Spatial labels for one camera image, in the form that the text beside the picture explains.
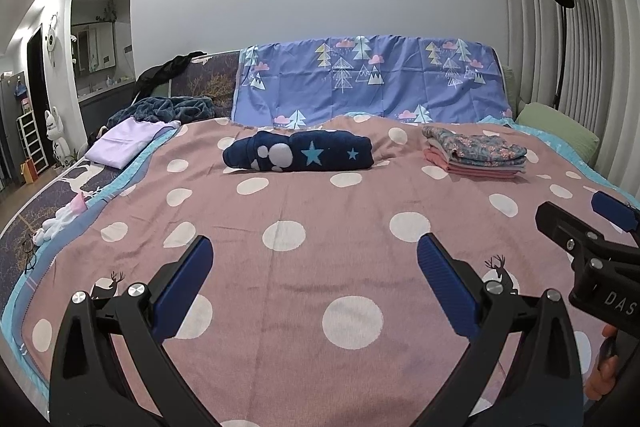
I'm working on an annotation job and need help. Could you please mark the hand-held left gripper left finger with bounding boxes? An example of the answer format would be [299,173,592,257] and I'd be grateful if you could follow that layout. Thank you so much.
[47,234,221,427]

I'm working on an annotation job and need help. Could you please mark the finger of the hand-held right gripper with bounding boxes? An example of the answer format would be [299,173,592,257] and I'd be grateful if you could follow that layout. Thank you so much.
[535,202,640,264]
[591,190,640,234]

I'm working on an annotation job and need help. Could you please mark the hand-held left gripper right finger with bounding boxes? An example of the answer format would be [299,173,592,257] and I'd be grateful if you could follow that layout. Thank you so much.
[415,232,587,427]

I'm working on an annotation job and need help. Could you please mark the navy star-print fleece pajama top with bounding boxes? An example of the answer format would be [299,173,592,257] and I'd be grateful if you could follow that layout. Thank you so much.
[222,130,375,172]

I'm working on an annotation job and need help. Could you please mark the person's right hand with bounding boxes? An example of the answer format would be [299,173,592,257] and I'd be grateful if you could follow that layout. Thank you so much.
[584,324,622,401]

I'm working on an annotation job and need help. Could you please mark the green pillow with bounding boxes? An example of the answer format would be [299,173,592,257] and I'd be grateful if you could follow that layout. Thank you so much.
[515,103,600,168]

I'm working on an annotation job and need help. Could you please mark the floral folded garment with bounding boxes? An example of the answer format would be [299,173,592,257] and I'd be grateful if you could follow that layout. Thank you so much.
[422,125,529,168]

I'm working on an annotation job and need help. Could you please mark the pink folded garment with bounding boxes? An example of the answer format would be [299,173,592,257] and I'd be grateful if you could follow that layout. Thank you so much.
[424,148,523,181]

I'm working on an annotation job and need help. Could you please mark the pink polka dot blanket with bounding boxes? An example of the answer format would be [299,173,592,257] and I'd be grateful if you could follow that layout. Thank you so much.
[20,112,640,427]

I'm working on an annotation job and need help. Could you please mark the white plush toy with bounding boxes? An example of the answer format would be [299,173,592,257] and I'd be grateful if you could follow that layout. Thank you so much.
[32,194,87,246]

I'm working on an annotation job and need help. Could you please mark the pink polka-dot blanket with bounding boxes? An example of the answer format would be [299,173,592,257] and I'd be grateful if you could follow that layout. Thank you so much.
[0,114,181,358]

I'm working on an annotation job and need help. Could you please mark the eyeglasses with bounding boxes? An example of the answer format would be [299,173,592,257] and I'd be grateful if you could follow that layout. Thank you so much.
[22,241,42,276]

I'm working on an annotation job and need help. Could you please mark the lavender folded cloth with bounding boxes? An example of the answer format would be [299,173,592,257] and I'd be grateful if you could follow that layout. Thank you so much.
[85,117,181,168]

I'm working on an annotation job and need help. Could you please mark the dark teal fleece blanket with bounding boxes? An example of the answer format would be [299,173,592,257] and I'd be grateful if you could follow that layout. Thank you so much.
[102,96,216,140]

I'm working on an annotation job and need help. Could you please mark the grey pleated curtain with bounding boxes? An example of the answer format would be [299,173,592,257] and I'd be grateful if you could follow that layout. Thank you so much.
[492,0,640,208]

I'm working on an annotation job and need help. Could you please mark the white cat figurine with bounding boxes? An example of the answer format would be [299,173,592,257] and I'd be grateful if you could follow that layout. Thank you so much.
[45,109,70,168]

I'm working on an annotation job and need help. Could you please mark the white ladder shelf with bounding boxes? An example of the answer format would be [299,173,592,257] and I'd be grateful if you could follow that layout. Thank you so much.
[17,112,49,172]

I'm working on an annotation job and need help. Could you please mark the purple tree-print sheet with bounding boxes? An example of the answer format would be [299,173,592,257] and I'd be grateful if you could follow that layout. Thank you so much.
[234,36,513,128]

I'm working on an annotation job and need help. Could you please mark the black garment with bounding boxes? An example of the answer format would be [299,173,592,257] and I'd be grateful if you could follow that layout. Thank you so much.
[136,52,207,90]

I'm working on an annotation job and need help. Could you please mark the grey refrigerator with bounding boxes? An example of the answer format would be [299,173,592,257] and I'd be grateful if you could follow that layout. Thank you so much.
[0,71,26,188]

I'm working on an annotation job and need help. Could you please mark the wall mirror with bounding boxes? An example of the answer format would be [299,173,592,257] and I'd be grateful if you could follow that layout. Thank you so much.
[72,22,133,72]

